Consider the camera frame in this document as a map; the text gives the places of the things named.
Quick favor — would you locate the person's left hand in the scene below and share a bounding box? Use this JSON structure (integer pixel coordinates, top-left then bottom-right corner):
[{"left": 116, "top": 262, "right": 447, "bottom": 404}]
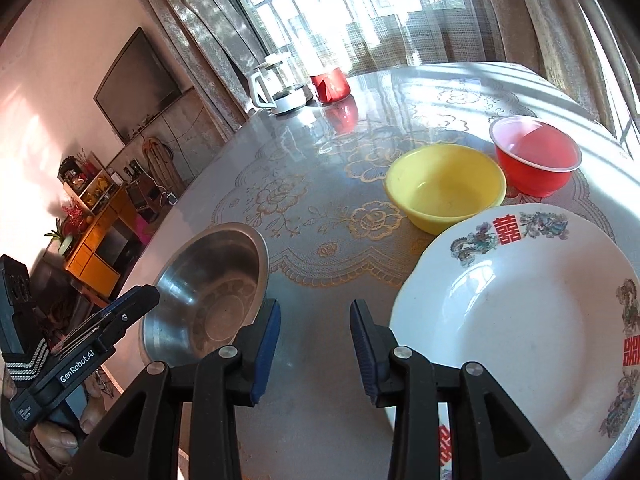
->
[{"left": 0, "top": 365, "right": 108, "bottom": 476}]

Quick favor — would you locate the large white printed plate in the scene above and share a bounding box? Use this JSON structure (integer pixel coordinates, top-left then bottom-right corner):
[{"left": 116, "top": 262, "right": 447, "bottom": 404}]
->
[{"left": 389, "top": 204, "right": 640, "bottom": 480}]

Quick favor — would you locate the white glass coffee press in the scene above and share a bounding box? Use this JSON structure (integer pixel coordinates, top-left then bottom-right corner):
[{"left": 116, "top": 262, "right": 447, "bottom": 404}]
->
[{"left": 248, "top": 54, "right": 313, "bottom": 115}]

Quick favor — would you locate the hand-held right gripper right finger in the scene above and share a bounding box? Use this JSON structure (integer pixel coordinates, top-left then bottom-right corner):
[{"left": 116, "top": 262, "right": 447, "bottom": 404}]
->
[{"left": 349, "top": 299, "right": 571, "bottom": 480}]

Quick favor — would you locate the yellow plastic bowl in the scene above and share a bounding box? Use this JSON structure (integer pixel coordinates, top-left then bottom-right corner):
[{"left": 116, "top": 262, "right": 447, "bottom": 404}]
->
[{"left": 384, "top": 144, "right": 507, "bottom": 235}]

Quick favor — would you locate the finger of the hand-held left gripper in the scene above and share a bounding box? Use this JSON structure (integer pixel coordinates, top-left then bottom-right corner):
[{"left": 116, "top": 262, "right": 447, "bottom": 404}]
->
[{"left": 97, "top": 284, "right": 161, "bottom": 347}]

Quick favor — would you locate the wooden rack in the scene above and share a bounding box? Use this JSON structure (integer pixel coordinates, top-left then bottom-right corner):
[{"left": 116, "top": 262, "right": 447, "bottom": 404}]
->
[{"left": 141, "top": 136, "right": 181, "bottom": 186}]

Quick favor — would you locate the stainless steel bowl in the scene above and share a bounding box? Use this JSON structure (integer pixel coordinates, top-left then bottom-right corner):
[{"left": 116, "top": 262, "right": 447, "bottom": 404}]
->
[{"left": 139, "top": 222, "right": 271, "bottom": 376}]

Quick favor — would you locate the grey patterned curtain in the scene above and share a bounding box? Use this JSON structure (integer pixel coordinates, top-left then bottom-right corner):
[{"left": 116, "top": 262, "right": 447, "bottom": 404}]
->
[
  {"left": 120, "top": 0, "right": 266, "bottom": 136},
  {"left": 475, "top": 0, "right": 640, "bottom": 131}
]

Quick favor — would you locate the sheer white curtain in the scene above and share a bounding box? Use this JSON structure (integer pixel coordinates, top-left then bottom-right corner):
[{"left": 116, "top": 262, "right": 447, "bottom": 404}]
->
[{"left": 215, "top": 0, "right": 501, "bottom": 78}]

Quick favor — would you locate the red mug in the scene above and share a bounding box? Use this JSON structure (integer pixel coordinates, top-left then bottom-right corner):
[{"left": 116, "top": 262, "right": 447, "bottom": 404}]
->
[{"left": 310, "top": 67, "right": 349, "bottom": 105}]

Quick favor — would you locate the orange wooden cabinet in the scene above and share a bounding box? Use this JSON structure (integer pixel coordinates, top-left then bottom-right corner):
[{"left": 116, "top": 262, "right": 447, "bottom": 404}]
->
[{"left": 62, "top": 187, "right": 146, "bottom": 298}]

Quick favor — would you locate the wall television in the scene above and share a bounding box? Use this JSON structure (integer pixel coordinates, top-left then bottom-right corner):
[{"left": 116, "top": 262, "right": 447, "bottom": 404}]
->
[{"left": 94, "top": 26, "right": 183, "bottom": 145}]

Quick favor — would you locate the red plastic bowl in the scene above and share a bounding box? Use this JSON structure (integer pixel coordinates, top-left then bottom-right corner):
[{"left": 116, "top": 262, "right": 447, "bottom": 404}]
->
[{"left": 489, "top": 115, "right": 583, "bottom": 197}]

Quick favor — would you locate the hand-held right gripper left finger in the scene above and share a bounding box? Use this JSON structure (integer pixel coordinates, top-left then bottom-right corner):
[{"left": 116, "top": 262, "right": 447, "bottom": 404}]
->
[{"left": 75, "top": 299, "right": 282, "bottom": 480}]

